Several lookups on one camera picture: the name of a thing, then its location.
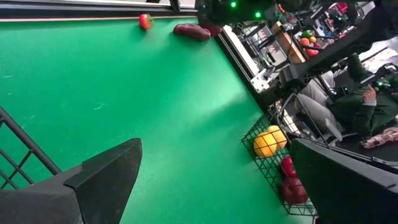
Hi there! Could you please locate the person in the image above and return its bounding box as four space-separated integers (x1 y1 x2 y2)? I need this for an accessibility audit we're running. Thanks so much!
297 73 398 139

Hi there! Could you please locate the purple sweet potato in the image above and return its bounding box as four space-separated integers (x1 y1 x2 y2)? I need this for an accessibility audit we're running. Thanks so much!
172 23 212 42

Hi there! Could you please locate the pale yellow oval fruit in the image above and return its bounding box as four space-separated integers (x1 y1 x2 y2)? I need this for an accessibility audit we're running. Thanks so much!
267 124 288 149

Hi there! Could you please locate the white metal bracket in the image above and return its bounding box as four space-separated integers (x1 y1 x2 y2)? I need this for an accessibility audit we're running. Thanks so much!
249 67 276 94

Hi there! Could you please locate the pink patterned cloth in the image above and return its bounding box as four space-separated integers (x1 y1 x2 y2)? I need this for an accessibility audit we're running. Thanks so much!
359 126 398 150

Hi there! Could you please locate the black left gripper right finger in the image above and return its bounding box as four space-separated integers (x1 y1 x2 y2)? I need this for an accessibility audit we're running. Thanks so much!
290 138 398 224

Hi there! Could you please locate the yellow-orange oval fruit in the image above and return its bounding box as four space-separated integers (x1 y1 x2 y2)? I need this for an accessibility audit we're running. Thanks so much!
252 131 278 159

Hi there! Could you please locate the black table frame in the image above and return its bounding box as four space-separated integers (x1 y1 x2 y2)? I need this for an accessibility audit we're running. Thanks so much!
0 0 282 108

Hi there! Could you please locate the dark red apple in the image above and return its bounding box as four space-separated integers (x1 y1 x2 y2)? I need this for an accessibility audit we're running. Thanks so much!
280 177 309 205

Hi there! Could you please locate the small red toy fruit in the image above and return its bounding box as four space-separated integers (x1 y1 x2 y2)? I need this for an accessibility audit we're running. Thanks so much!
305 47 320 59

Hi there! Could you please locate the black wire basket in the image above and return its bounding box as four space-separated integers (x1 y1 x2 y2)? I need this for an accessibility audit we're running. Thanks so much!
0 105 62 190
241 93 318 217

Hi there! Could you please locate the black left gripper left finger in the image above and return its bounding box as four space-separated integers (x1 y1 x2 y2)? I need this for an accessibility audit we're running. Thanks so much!
63 138 144 224

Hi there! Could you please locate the person's hand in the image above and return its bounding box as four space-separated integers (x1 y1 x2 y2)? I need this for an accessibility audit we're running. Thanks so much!
362 83 377 104

